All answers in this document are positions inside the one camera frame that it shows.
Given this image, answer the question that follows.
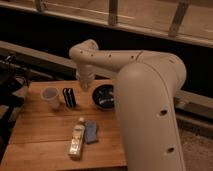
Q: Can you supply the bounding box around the black white striped eraser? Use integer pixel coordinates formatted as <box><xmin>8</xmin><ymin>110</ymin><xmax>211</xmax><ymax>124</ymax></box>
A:
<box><xmin>62</xmin><ymin>88</ymin><xmax>76</xmax><ymax>108</ymax></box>

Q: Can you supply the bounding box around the clear plastic cup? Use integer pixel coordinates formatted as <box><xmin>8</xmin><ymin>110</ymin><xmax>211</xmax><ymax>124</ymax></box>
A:
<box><xmin>40</xmin><ymin>87</ymin><xmax>60</xmax><ymax>110</ymax></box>

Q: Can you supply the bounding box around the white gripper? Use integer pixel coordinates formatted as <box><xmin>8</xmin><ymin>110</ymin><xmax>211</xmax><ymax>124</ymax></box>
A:
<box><xmin>76</xmin><ymin>71</ymin><xmax>95</xmax><ymax>90</ymax></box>

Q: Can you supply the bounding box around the black equipment at left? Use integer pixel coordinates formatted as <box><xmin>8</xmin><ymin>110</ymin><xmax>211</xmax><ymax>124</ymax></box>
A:
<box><xmin>0</xmin><ymin>55</ymin><xmax>30</xmax><ymax>161</ymax></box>

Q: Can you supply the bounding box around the blue sponge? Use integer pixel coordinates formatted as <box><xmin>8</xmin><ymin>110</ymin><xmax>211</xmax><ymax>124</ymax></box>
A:
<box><xmin>85</xmin><ymin>121</ymin><xmax>98</xmax><ymax>144</ymax></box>

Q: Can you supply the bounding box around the white plastic bottle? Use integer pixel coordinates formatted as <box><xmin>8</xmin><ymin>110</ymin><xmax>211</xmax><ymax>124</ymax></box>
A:
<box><xmin>69</xmin><ymin>117</ymin><xmax>85</xmax><ymax>160</ymax></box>

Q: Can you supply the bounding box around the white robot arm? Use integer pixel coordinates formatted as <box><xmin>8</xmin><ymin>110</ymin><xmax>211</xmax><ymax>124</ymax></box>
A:
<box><xmin>69</xmin><ymin>39</ymin><xmax>186</xmax><ymax>171</ymax></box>

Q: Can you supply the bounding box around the wooden table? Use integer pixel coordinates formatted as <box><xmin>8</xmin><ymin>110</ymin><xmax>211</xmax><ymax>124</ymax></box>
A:
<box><xmin>0</xmin><ymin>81</ymin><xmax>126</xmax><ymax>171</ymax></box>

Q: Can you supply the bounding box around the dark round bowl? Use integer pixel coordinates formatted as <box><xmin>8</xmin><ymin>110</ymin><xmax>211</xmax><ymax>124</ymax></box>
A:
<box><xmin>92</xmin><ymin>84</ymin><xmax>114</xmax><ymax>110</ymax></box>

